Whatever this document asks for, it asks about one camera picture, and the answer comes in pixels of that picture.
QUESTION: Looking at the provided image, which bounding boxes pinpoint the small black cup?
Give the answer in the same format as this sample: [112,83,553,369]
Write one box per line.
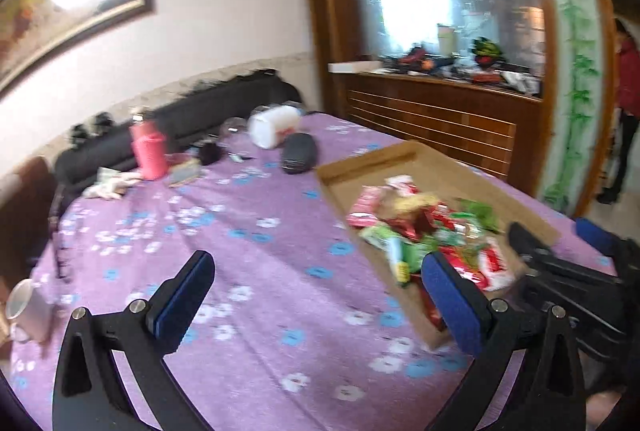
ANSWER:
[196,139,224,166]

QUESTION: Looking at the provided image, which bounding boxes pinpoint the wooden cabinet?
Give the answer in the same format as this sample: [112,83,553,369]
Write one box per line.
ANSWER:
[311,0,617,217]

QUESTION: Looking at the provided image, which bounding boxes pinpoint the purple-framed eyeglasses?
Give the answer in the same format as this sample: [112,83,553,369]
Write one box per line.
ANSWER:
[48,185,72,284]

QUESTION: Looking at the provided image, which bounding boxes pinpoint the long yellow biscuit pack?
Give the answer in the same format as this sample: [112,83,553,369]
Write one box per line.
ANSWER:
[385,192,444,217]

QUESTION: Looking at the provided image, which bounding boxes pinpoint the cardboard tray box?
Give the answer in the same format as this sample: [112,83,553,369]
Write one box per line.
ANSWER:
[316,140,560,349]

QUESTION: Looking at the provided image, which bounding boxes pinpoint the clear glass cup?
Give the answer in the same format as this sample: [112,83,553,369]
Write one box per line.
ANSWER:
[218,117,247,147]

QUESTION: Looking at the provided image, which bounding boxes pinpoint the white plastic jar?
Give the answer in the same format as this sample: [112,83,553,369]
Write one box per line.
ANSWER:
[247,105,302,149]

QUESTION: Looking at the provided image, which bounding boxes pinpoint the white cloth gloves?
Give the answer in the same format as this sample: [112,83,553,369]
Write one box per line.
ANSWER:
[81,166,143,200]

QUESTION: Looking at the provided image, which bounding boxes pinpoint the green pea snack bag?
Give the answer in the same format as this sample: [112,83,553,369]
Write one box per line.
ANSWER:
[385,236,438,286]

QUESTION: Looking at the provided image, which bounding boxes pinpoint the white red candy wrapper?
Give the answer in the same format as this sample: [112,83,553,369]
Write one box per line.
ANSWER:
[477,237,514,292]

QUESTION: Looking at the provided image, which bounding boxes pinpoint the pink My Melody snack pack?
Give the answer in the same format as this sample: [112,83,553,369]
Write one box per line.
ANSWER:
[346,186,387,229]

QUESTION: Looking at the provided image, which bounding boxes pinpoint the black glasses case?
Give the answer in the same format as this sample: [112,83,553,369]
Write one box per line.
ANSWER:
[280,133,319,175]

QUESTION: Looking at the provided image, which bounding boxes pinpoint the small brown notebook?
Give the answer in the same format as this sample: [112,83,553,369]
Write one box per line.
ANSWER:
[165,159,202,187]

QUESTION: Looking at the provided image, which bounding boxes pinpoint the white mug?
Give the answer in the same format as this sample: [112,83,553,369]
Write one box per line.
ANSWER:
[6,279,52,343]

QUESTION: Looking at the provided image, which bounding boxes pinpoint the purple floral tablecloth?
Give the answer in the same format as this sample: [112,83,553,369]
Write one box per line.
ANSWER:
[8,110,616,431]

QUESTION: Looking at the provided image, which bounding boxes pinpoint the brown chair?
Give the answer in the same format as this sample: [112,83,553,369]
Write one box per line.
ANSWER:
[0,157,56,301]

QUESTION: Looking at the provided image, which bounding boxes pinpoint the pink knit-sleeved thermos bottle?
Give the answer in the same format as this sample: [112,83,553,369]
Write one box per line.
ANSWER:
[129,107,168,180]

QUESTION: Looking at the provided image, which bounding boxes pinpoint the black sofa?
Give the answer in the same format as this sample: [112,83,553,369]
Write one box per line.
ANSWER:
[53,69,303,192]

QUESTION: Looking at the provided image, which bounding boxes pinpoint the person in red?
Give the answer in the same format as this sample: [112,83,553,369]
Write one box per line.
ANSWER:
[596,18,640,204]

